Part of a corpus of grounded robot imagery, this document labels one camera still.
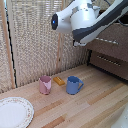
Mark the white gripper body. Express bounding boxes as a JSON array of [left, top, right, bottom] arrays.
[[73, 39, 88, 48]]

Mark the silver drawer handle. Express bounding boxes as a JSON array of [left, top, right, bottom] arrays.
[[95, 36, 120, 45], [96, 54, 122, 67]]

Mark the brown wooden drawer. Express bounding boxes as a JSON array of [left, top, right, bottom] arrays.
[[85, 19, 128, 56], [88, 49, 128, 82]]

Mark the pink mug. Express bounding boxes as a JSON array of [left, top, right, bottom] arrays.
[[38, 75, 53, 96]]

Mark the dark brown drawer cabinet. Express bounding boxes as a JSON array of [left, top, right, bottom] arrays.
[[86, 9, 128, 83]]

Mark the yellow rectangular block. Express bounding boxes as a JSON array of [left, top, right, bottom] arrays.
[[53, 76, 67, 87]]

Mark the blue mug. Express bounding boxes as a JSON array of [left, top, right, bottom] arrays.
[[65, 75, 85, 96]]

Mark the beige bamboo screen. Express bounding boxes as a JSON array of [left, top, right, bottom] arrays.
[[0, 0, 128, 93]]

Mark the grey rounded object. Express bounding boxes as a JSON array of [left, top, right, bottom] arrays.
[[110, 105, 128, 128]]

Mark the white floral rim plate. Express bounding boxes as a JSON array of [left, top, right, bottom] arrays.
[[0, 96, 35, 128]]

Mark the slanted wooden post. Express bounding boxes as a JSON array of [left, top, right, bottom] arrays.
[[0, 0, 17, 90]]

